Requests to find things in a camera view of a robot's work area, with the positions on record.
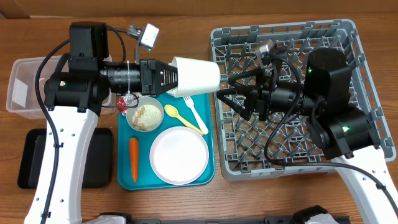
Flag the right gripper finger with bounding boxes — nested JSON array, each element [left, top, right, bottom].
[[228, 68, 263, 88], [216, 88, 254, 120]]

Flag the yellow plastic spoon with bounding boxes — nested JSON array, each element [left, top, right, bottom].
[[164, 105, 203, 136]]

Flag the white paper cup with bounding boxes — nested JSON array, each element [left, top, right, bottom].
[[172, 57, 221, 98]]

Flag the pink round plate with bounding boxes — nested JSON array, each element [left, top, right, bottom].
[[149, 126, 210, 185]]

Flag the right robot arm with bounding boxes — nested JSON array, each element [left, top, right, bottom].
[[216, 47, 397, 223]]

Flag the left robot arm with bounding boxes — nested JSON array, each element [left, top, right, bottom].
[[25, 21, 178, 223]]

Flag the grey dishwasher rack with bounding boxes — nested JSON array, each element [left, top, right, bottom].
[[210, 19, 397, 182]]

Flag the grey bowl with rice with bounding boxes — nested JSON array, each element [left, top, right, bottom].
[[126, 96, 164, 132]]

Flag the red silver foil wrapper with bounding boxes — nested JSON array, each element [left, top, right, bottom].
[[117, 93, 138, 116]]

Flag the orange carrot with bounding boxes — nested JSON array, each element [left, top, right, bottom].
[[129, 138, 139, 182]]

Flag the black plastic tray bin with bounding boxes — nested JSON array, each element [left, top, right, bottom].
[[17, 128, 113, 189]]

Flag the clear plastic bin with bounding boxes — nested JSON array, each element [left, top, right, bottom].
[[6, 55, 116, 119]]

